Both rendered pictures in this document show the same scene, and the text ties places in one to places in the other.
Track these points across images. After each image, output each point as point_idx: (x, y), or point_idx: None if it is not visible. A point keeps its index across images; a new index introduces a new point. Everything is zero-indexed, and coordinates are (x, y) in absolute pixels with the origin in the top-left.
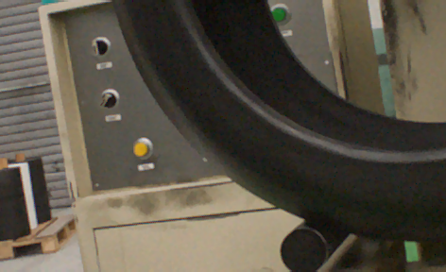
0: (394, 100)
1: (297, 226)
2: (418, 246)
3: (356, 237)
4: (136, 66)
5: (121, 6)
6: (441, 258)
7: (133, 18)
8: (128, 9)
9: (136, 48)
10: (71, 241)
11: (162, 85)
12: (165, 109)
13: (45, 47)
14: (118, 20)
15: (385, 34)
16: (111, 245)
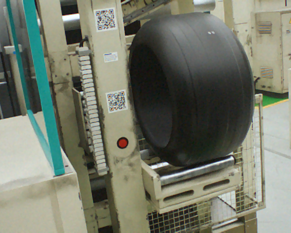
0: (138, 151)
1: (227, 157)
2: (145, 196)
3: (180, 182)
4: (250, 119)
5: (253, 103)
6: (147, 195)
7: (254, 105)
8: (254, 103)
9: (252, 114)
10: None
11: (251, 122)
12: (248, 129)
13: (83, 208)
14: (252, 107)
15: (136, 129)
16: None
